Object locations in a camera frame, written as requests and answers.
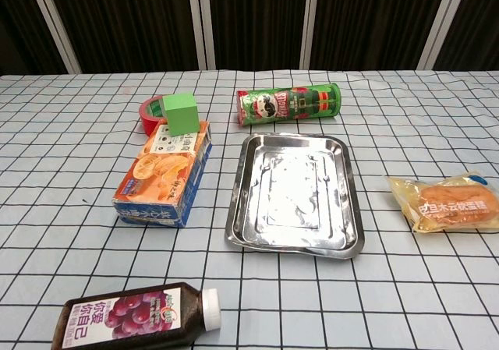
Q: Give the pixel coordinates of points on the white checkered tablecloth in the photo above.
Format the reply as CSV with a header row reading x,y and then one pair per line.
x,y
249,287

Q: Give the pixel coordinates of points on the green cube block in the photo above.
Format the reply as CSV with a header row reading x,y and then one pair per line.
x,y
180,113

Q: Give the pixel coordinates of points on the grape juice bottle white cap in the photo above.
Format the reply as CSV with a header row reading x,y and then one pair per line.
x,y
132,319

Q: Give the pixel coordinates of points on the green Pringles can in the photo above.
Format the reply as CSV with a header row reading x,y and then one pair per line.
x,y
288,104

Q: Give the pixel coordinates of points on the packaged bread in clear wrapper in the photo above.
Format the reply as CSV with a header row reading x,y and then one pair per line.
x,y
448,206

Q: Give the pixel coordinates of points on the orange and blue biscuit box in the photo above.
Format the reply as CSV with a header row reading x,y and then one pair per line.
x,y
163,174

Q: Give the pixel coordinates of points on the stainless steel rectangular tray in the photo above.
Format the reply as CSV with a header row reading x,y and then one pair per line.
x,y
294,194

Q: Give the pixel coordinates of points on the red tape roll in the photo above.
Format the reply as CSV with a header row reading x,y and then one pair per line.
x,y
150,122

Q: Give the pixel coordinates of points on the dark folding screen white frames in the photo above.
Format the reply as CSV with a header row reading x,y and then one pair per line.
x,y
249,18

